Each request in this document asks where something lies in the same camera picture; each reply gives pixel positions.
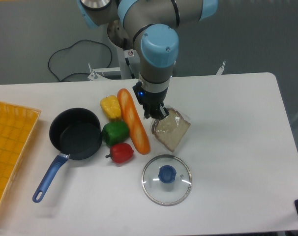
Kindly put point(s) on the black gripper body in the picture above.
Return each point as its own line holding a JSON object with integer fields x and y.
{"x": 145, "y": 97}

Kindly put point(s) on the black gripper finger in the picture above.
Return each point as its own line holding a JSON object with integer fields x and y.
{"x": 163, "y": 112}
{"x": 151, "y": 111}

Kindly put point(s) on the toast slice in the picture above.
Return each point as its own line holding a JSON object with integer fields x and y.
{"x": 170, "y": 130}

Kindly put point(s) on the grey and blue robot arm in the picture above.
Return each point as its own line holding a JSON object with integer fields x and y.
{"x": 150, "y": 26}

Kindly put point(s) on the orange baguette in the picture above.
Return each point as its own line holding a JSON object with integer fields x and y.
{"x": 130, "y": 116}

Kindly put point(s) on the yellow bell pepper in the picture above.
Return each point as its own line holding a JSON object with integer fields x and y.
{"x": 111, "y": 108}

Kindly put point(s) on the green bell pepper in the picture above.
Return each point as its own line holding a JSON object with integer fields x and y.
{"x": 115, "y": 132}

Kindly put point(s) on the red bell pepper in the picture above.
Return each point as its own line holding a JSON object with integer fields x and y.
{"x": 120, "y": 153}

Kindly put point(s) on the glass lid with blue knob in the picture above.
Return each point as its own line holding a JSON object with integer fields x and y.
{"x": 166, "y": 180}

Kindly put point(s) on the yellow plastic basket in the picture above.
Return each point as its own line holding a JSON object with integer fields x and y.
{"x": 16, "y": 126}

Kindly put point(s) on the white metal base frame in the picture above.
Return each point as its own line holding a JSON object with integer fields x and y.
{"x": 107, "y": 72}

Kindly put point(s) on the black pan with blue handle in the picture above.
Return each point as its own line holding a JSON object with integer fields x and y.
{"x": 76, "y": 134}

